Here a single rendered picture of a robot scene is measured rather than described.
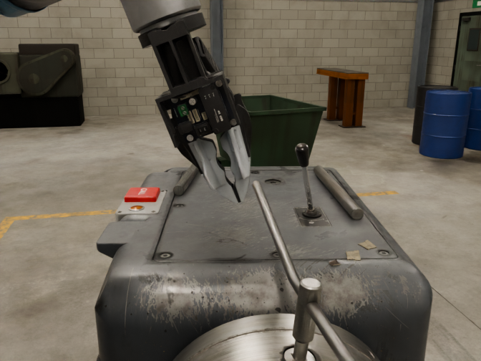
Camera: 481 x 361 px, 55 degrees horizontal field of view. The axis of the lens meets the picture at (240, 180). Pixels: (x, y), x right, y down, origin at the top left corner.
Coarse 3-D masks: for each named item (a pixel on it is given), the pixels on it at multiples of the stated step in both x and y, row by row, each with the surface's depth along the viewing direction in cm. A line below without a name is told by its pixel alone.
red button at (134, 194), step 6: (132, 192) 89; (138, 192) 89; (144, 192) 89; (150, 192) 89; (156, 192) 89; (126, 198) 86; (132, 198) 86; (138, 198) 87; (144, 198) 87; (150, 198) 87; (156, 198) 87
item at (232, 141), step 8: (232, 128) 51; (224, 136) 52; (232, 136) 50; (240, 136) 52; (224, 144) 52; (232, 144) 50; (240, 144) 52; (232, 152) 52; (240, 152) 52; (232, 160) 53; (240, 160) 49; (248, 160) 53; (232, 168) 53; (240, 168) 49; (248, 168) 53; (240, 176) 53; (248, 176) 53; (240, 184) 54; (248, 184) 54; (240, 192) 54; (240, 200) 54
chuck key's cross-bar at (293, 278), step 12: (264, 204) 61; (264, 216) 59; (276, 228) 56; (276, 240) 55; (288, 264) 51; (288, 276) 50; (312, 312) 43; (324, 324) 41; (324, 336) 40; (336, 336) 39; (336, 348) 38; (348, 360) 36
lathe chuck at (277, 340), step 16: (240, 336) 51; (256, 336) 51; (272, 336) 50; (288, 336) 50; (320, 336) 51; (208, 352) 51; (224, 352) 50; (240, 352) 49; (256, 352) 48; (272, 352) 48; (320, 352) 48; (352, 352) 51
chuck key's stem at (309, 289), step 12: (300, 288) 45; (312, 288) 44; (300, 300) 45; (312, 300) 44; (300, 312) 45; (300, 324) 45; (312, 324) 45; (300, 336) 46; (312, 336) 46; (300, 348) 46; (300, 360) 47
